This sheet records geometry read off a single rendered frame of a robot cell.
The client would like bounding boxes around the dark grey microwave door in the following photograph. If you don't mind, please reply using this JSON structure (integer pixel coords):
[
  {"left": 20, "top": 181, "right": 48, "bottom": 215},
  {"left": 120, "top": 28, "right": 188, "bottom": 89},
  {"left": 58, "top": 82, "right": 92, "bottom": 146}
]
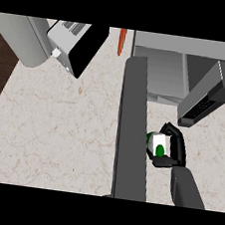
[{"left": 107, "top": 53, "right": 165, "bottom": 203}]

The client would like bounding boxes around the orange carrot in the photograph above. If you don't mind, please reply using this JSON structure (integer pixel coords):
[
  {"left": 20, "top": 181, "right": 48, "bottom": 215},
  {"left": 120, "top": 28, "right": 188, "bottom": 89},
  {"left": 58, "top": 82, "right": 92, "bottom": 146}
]
[{"left": 116, "top": 27, "right": 129, "bottom": 58}]

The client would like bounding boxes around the grey microwave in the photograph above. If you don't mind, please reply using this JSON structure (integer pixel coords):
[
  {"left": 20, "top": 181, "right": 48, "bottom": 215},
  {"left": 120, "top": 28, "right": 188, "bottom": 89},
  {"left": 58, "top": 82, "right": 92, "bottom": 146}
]
[{"left": 122, "top": 29, "right": 225, "bottom": 133}]

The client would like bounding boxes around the white and black toaster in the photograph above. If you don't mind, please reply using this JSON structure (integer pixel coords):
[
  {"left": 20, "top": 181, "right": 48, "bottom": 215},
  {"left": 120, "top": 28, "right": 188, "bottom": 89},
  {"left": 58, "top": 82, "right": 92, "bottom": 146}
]
[{"left": 41, "top": 18, "right": 111, "bottom": 83}]

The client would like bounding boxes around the grey cylindrical appliance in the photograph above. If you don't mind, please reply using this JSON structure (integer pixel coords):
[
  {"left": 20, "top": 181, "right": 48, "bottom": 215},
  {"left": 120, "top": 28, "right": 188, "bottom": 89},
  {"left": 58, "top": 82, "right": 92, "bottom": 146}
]
[{"left": 0, "top": 11, "right": 60, "bottom": 72}]

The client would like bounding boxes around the white and green milk carton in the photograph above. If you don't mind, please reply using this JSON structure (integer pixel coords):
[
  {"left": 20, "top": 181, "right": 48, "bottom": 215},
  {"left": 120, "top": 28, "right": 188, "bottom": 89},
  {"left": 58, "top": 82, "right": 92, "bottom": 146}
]
[{"left": 143, "top": 130, "right": 173, "bottom": 160}]

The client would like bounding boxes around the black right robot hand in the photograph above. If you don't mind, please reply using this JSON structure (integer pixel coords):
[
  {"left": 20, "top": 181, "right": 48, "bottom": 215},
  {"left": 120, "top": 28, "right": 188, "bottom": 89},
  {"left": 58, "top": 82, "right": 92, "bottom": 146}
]
[{"left": 146, "top": 119, "right": 192, "bottom": 172}]

